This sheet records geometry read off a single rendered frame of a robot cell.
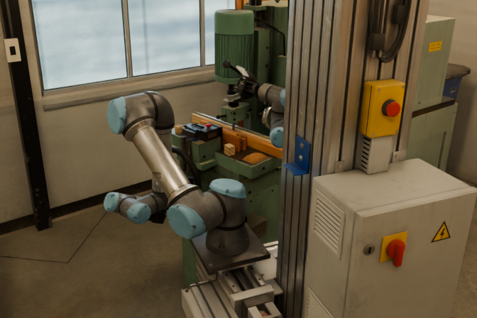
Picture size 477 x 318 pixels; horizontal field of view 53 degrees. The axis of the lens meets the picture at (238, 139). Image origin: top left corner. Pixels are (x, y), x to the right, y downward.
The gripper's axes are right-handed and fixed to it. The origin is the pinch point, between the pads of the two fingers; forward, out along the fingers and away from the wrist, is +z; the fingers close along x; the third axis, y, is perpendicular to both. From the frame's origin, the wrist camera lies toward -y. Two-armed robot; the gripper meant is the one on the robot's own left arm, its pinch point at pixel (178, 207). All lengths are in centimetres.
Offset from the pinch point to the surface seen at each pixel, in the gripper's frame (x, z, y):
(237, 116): -1, 19, -47
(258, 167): 21.6, 17.3, -26.7
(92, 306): -55, 13, 69
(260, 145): 12.4, 25.0, -36.4
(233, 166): 10.9, 14.1, -24.1
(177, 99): -132, 87, -56
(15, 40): -131, -38, -54
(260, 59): 4, 17, -74
